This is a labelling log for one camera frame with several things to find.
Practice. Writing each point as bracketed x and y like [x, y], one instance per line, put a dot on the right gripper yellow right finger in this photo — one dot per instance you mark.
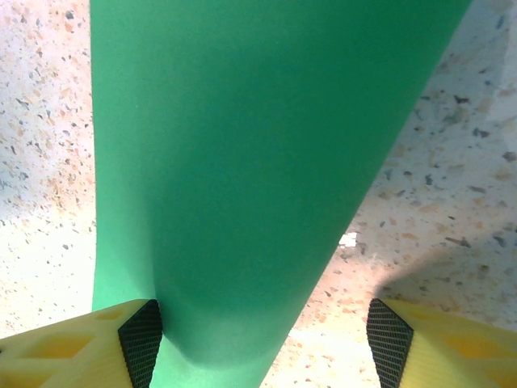
[444, 351]

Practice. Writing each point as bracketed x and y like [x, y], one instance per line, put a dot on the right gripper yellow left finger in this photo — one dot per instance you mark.
[72, 355]

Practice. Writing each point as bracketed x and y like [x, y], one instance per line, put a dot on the green paper sheet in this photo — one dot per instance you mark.
[242, 161]

